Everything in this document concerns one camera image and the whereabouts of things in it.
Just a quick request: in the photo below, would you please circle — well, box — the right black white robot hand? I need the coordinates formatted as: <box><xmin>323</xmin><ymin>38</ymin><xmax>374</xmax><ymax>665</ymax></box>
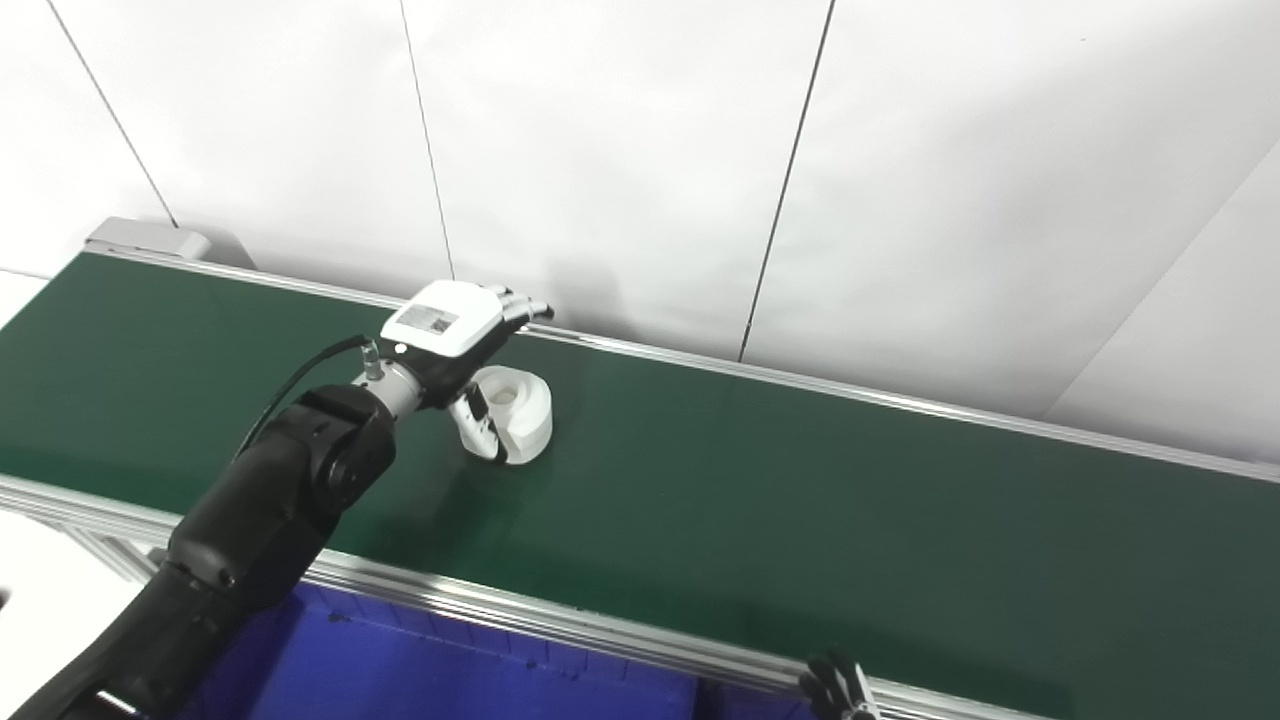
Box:
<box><xmin>798</xmin><ymin>652</ymin><xmax>882</xmax><ymax>720</ymax></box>

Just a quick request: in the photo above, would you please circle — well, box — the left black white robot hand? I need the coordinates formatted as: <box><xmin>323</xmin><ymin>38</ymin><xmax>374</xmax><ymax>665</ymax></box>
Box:
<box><xmin>380</xmin><ymin>280</ymin><xmax>555</xmax><ymax>465</ymax></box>

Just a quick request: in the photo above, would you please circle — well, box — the white round plastic part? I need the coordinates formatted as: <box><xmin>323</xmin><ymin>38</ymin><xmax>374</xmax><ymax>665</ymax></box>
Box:
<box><xmin>468</xmin><ymin>365</ymin><xmax>554</xmax><ymax>467</ymax></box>

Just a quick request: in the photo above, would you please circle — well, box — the blue plastic bin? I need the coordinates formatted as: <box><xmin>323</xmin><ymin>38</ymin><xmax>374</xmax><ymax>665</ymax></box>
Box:
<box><xmin>694</xmin><ymin>678</ymin><xmax>823</xmax><ymax>720</ymax></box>
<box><xmin>175</xmin><ymin>584</ymin><xmax>699</xmax><ymax>720</ymax></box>

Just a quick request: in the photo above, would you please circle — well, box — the green conveyor belt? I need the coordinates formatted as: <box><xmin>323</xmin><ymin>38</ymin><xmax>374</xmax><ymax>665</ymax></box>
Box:
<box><xmin>0</xmin><ymin>252</ymin><xmax>1280</xmax><ymax>720</ymax></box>

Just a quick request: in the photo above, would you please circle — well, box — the grey conveyor end housing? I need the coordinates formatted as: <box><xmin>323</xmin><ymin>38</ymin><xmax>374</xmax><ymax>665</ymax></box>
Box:
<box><xmin>84</xmin><ymin>217</ymin><xmax>213</xmax><ymax>263</ymax></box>

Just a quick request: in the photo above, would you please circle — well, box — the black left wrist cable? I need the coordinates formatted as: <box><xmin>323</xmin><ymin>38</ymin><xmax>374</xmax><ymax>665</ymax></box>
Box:
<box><xmin>234</xmin><ymin>335</ymin><xmax>387</xmax><ymax>463</ymax></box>

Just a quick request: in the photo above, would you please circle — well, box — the aluminium conveyor side rail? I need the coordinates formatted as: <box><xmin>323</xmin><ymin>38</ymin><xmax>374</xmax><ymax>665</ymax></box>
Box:
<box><xmin>0</xmin><ymin>474</ymin><xmax>1063</xmax><ymax>720</ymax></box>
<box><xmin>85</xmin><ymin>244</ymin><xmax>1280</xmax><ymax>485</ymax></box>

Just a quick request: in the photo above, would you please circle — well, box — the aluminium conveyor support frame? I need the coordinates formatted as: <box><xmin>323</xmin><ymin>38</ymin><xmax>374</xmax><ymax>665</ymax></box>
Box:
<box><xmin>55</xmin><ymin>522</ymin><xmax>166</xmax><ymax>583</ymax></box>

